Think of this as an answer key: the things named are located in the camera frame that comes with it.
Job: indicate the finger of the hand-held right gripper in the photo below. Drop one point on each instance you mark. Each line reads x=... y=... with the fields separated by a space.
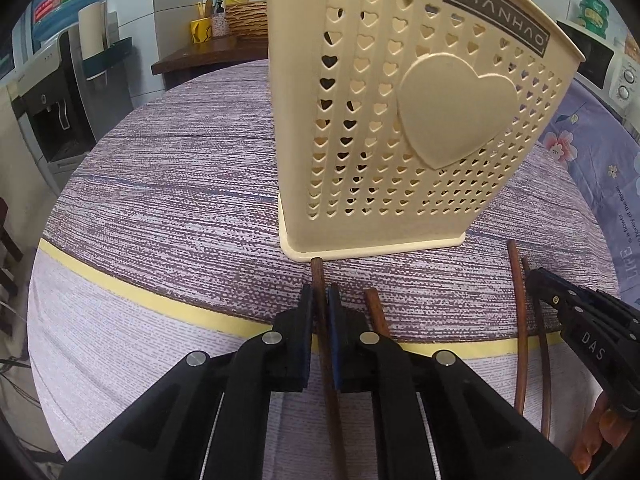
x=575 y=300
x=595 y=352

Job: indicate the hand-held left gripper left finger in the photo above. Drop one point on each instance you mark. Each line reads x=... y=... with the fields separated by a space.
x=304 y=360

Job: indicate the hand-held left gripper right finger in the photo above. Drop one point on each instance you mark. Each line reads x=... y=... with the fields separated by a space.
x=334 y=360

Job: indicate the brown wooden chopstick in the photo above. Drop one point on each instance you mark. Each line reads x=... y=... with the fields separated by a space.
x=317 y=272
x=375 y=307

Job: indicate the cream perforated utensil holder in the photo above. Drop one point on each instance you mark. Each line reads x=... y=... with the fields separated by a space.
x=450 y=110

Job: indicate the person's right hand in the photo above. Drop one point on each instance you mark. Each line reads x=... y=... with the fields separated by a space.
x=600 y=430

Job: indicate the purple floral cloth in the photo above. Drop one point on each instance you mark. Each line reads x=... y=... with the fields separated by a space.
x=600 y=160

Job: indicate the white microwave oven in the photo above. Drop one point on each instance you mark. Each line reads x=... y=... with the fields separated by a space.
x=607 y=70

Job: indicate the green instant noodle bowl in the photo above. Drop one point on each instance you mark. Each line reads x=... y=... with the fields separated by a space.
x=596 y=14
x=598 y=27

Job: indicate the stack of green bowls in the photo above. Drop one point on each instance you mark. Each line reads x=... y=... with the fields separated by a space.
x=592 y=0

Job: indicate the small dark wooden stool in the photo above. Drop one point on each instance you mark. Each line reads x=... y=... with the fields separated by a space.
x=10 y=265

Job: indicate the dark wooden counter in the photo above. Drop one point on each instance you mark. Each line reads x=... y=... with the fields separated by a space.
x=210 y=60

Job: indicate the wicker wash basin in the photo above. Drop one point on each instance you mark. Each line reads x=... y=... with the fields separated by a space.
x=247 y=20

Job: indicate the yellow cup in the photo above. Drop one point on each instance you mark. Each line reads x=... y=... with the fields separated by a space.
x=201 y=30

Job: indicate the floral pump bottle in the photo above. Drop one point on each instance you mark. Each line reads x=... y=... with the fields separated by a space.
x=220 y=22

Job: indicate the grey water dispenser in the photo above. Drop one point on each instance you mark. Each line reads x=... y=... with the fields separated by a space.
x=55 y=110

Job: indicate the blue cup holder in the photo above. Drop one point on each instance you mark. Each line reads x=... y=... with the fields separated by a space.
x=107 y=60

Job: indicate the beige paper cup tube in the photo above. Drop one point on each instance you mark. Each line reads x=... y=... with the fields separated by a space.
x=93 y=27

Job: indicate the blue water jug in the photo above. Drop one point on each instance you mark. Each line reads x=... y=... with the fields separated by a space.
x=60 y=5

